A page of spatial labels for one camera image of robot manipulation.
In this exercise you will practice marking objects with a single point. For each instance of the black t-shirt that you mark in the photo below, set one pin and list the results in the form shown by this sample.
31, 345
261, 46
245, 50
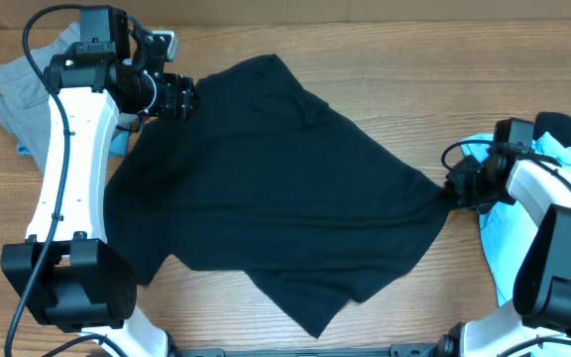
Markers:
266, 178

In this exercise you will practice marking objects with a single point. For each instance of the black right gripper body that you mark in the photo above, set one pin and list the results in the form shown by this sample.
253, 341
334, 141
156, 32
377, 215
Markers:
474, 187

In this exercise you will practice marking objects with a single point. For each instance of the folded grey trousers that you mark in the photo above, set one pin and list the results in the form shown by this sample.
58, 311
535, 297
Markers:
24, 109

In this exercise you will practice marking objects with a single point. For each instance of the light blue t-shirt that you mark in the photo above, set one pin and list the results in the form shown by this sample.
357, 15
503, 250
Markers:
507, 231

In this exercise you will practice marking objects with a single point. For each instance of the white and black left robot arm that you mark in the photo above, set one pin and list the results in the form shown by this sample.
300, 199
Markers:
65, 273

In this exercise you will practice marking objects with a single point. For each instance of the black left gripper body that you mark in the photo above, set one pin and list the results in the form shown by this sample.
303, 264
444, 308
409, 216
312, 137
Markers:
172, 102

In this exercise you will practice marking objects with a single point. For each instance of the folded blue garment under trousers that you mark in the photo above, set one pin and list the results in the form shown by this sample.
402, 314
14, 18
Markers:
119, 144

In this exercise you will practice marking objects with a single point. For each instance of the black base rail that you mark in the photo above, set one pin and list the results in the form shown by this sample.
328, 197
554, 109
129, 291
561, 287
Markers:
395, 350

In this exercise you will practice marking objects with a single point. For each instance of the dark garment under blue shirt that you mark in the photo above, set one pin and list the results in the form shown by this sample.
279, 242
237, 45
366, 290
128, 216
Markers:
558, 125

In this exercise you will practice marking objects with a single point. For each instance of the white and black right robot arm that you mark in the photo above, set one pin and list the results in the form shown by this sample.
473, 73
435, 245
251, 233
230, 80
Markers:
518, 180

